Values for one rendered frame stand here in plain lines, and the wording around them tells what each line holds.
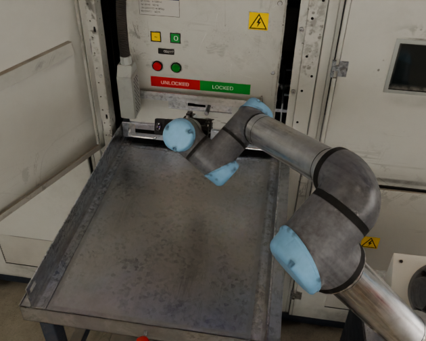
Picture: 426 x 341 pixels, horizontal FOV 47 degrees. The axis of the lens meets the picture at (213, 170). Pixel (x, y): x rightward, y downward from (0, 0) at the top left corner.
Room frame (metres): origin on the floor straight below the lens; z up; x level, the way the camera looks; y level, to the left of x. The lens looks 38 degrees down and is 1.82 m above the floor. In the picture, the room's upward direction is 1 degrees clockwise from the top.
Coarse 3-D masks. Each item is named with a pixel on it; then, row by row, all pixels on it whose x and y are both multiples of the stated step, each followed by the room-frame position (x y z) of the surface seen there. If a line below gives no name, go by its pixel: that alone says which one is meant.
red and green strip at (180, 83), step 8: (152, 80) 1.40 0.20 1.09; (160, 80) 1.40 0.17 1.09; (168, 80) 1.39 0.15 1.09; (176, 80) 1.39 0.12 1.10; (184, 80) 1.39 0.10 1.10; (192, 80) 1.38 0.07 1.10; (184, 88) 1.39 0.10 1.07; (192, 88) 1.38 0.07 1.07; (200, 88) 1.38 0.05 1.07; (208, 88) 1.38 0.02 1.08; (216, 88) 1.37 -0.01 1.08; (224, 88) 1.37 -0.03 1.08; (232, 88) 1.36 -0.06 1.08; (240, 88) 1.36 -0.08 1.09; (248, 88) 1.36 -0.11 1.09
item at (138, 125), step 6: (126, 120) 1.41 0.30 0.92; (126, 126) 1.40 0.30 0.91; (138, 126) 1.40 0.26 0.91; (144, 126) 1.40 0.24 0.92; (150, 126) 1.39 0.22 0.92; (126, 132) 1.40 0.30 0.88; (138, 132) 1.40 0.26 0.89; (144, 132) 1.40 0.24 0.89; (150, 132) 1.39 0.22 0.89; (216, 132) 1.36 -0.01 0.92; (156, 138) 1.39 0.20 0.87; (162, 138) 1.39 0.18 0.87; (210, 138) 1.36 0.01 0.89; (252, 144) 1.34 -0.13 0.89
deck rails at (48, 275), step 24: (96, 168) 1.16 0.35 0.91; (96, 192) 1.12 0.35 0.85; (72, 216) 0.97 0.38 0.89; (264, 216) 1.03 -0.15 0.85; (72, 240) 0.92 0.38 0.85; (264, 240) 0.93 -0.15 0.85; (48, 264) 0.81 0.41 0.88; (264, 264) 0.85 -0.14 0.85; (48, 288) 0.76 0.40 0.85; (264, 288) 0.77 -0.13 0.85; (264, 312) 0.70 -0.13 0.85; (264, 336) 0.64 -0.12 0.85
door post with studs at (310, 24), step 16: (304, 0) 1.30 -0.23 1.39; (320, 0) 1.29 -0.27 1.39; (304, 16) 1.30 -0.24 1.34; (320, 16) 1.29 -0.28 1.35; (304, 32) 1.30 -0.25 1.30; (320, 32) 1.29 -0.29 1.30; (304, 48) 1.29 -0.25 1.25; (304, 64) 1.29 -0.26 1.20; (304, 80) 1.29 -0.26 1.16; (304, 96) 1.29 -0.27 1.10; (288, 112) 1.30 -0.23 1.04; (304, 112) 1.29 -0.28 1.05; (304, 128) 1.29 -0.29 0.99; (288, 192) 1.29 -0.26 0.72; (288, 208) 1.29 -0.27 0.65
